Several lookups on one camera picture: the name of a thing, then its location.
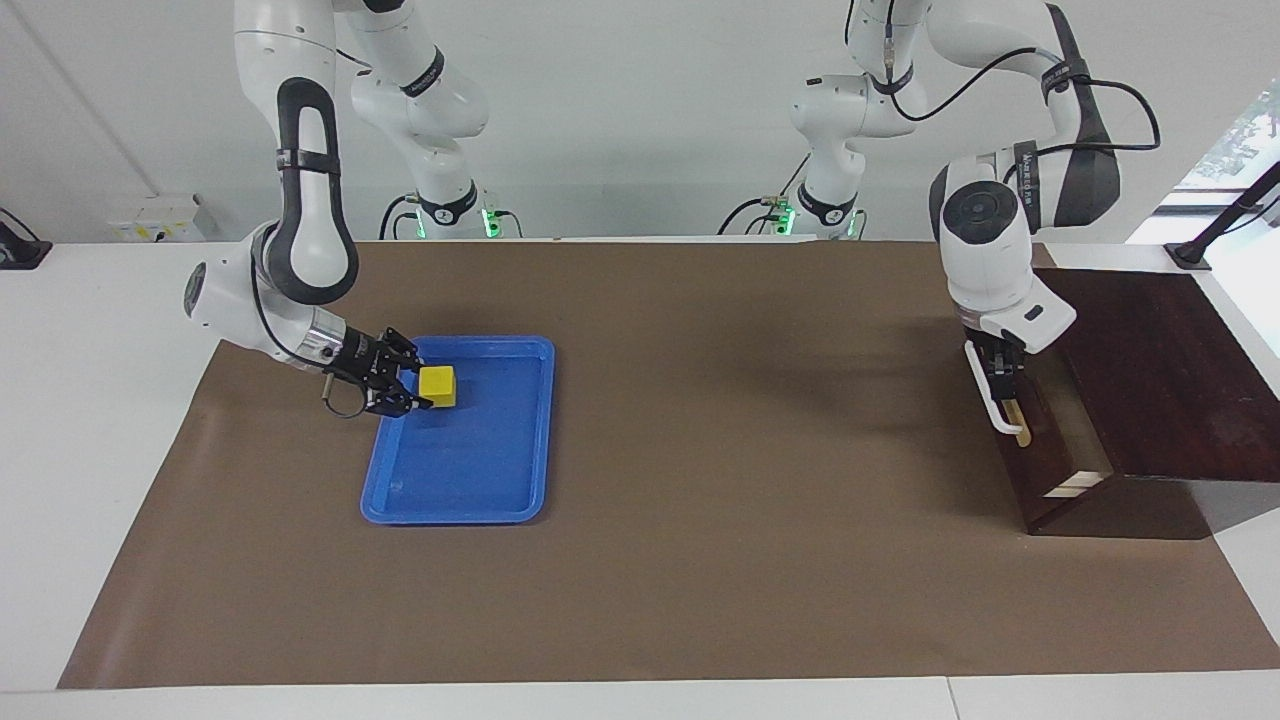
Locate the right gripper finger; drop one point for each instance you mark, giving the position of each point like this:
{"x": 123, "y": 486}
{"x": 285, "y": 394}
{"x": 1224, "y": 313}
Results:
{"x": 400, "y": 403}
{"x": 405, "y": 348}

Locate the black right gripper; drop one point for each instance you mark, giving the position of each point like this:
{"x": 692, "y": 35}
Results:
{"x": 996, "y": 340}

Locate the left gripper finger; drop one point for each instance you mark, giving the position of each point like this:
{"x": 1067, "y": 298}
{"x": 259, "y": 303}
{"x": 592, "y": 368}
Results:
{"x": 988, "y": 365}
{"x": 1008, "y": 375}

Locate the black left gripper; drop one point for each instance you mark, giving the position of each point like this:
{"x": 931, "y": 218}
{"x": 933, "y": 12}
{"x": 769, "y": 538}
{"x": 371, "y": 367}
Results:
{"x": 360, "y": 365}

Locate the yellow cube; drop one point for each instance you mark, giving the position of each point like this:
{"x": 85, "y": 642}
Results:
{"x": 438, "y": 387}

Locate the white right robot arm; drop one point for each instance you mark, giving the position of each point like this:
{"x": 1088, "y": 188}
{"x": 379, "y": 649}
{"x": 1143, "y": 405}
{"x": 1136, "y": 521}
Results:
{"x": 300, "y": 200}

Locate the blue plastic tray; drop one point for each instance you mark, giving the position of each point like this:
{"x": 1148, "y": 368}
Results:
{"x": 470, "y": 470}

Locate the dark wooden cabinet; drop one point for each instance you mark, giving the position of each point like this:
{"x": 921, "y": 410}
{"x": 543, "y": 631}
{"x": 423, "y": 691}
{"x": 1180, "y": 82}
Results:
{"x": 1160, "y": 370}

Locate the brown table mat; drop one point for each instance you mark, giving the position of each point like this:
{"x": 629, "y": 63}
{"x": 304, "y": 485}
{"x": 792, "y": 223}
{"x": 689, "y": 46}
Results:
{"x": 700, "y": 580}

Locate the white wall socket box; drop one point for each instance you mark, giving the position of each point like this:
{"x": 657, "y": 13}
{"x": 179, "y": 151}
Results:
{"x": 155, "y": 220}

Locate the black camera stand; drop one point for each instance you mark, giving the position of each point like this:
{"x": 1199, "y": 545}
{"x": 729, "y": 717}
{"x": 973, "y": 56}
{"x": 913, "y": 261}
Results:
{"x": 1225, "y": 215}

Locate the black clamp mount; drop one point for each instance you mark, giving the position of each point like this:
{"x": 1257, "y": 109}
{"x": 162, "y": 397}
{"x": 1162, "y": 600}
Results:
{"x": 20, "y": 250}

